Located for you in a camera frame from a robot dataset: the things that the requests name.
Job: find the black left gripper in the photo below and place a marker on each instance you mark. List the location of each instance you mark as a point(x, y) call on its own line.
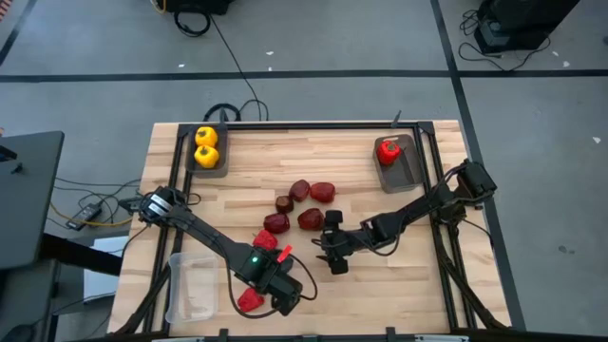
point(285, 292)

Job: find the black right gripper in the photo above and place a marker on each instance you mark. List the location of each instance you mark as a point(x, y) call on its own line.
point(354, 240)

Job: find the yellow bell pepper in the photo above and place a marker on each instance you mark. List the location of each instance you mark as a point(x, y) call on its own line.
point(206, 157)
point(206, 137)

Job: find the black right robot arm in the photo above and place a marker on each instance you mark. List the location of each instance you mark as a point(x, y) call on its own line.
point(418, 209)

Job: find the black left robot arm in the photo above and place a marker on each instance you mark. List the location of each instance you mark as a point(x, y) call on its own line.
point(204, 233)

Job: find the bright red bell pepper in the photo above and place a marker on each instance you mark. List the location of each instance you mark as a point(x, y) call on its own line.
point(285, 253)

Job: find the clear plastic bin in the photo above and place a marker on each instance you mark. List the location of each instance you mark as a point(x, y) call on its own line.
point(190, 290)

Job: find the dark grey plastic bin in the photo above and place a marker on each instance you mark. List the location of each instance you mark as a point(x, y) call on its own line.
point(406, 176)
point(223, 168)

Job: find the white board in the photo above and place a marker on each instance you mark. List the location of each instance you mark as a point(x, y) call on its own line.
point(104, 275)

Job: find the black crossbar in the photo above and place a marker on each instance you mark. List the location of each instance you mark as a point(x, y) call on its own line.
point(81, 256)

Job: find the black power adapter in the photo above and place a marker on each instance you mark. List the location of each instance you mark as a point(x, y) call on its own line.
point(85, 214)

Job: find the grey desk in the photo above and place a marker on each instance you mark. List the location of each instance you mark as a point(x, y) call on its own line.
point(28, 199)

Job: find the black box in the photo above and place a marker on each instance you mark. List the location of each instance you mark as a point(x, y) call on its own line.
point(197, 5)

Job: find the black equipment case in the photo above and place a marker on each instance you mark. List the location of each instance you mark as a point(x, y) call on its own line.
point(522, 19)

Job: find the black aluminium rig frame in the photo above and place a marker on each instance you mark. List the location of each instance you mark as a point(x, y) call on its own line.
point(309, 126)

